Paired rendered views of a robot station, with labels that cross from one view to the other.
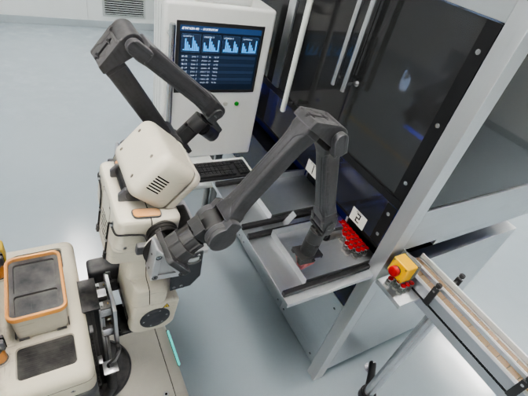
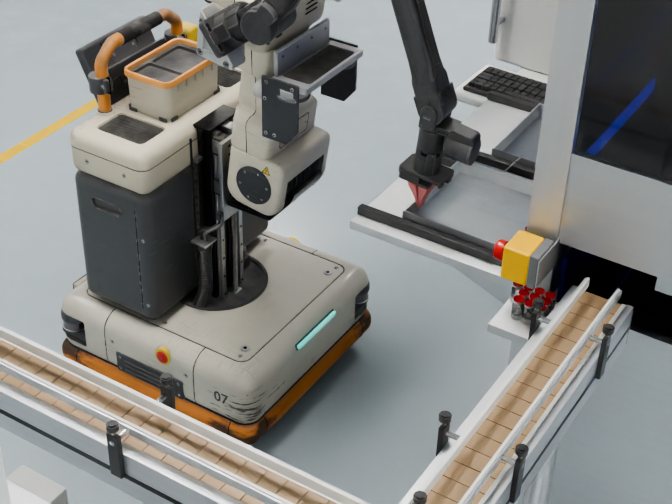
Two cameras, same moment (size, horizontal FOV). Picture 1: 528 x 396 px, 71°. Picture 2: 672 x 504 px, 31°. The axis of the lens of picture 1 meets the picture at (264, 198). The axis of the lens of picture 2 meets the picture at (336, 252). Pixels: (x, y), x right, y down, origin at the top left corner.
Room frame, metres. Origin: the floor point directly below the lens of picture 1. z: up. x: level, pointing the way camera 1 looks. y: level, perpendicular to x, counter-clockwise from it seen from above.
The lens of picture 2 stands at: (-0.05, -2.15, 2.33)
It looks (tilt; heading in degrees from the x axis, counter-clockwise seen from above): 35 degrees down; 68
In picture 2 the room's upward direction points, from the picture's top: 2 degrees clockwise
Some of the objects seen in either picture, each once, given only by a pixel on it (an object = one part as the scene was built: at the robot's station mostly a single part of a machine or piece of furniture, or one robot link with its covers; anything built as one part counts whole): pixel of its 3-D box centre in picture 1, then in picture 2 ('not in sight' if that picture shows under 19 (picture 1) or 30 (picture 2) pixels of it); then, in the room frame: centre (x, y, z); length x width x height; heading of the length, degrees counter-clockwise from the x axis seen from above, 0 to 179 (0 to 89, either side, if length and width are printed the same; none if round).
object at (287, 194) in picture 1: (289, 192); (582, 152); (1.39, -0.11, 0.90); 0.34 x 0.26 x 0.04; 127
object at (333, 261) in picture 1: (323, 246); (502, 214); (1.09, -0.28, 0.90); 0.34 x 0.26 x 0.04; 126
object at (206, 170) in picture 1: (211, 170); (542, 97); (1.51, 0.29, 0.82); 0.40 x 0.14 x 0.02; 125
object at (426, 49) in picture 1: (397, 95); not in sight; (1.24, -0.34, 1.50); 0.43 x 0.01 x 0.59; 37
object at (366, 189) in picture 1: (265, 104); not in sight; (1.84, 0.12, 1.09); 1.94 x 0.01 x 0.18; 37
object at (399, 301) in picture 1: (400, 288); (535, 322); (1.00, -0.60, 0.87); 0.14 x 0.13 x 0.02; 127
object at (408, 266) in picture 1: (403, 267); (526, 258); (0.98, -0.55, 0.99); 0.08 x 0.07 x 0.07; 127
